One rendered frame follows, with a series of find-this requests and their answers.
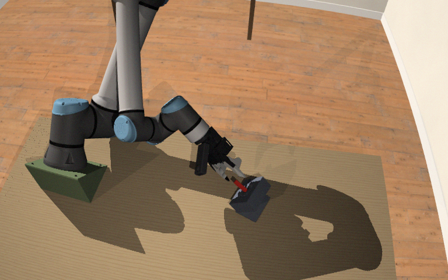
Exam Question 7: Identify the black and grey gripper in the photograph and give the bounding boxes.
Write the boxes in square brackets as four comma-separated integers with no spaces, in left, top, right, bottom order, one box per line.
[195,127,246,181]

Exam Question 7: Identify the dark grey panel with hole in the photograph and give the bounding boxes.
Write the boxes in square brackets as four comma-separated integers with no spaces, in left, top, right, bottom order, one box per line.
[229,176,271,222]

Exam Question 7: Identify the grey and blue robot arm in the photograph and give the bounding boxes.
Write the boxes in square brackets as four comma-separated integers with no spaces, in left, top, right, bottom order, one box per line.
[43,0,209,170]

